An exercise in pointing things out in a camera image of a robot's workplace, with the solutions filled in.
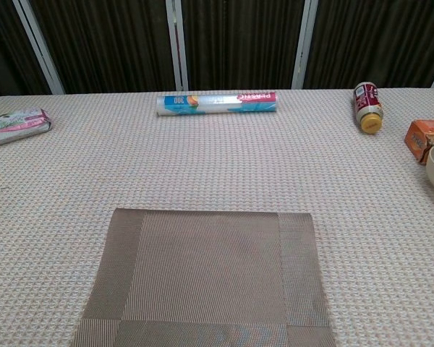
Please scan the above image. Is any brown woven placemat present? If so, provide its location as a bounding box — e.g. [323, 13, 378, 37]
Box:
[69, 207, 336, 347]

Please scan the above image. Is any plastic wrap roll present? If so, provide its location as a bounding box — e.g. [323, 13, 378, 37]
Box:
[156, 90, 278, 117]

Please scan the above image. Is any beige checked tablecloth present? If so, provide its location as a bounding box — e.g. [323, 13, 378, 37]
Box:
[0, 87, 434, 347]

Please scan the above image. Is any yellow capped bottle red label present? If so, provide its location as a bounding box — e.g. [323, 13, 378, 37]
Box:
[353, 81, 384, 136]

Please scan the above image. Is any dark brown curtain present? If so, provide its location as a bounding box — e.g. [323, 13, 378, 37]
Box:
[0, 0, 434, 100]

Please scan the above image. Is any orange cardboard box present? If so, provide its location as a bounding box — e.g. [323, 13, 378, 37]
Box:
[404, 119, 434, 166]

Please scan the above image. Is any pink tissue pack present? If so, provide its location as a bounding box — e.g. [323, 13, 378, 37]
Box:
[0, 107, 53, 150]

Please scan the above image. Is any white double frame post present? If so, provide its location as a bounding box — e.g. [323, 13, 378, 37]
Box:
[165, 0, 190, 92]

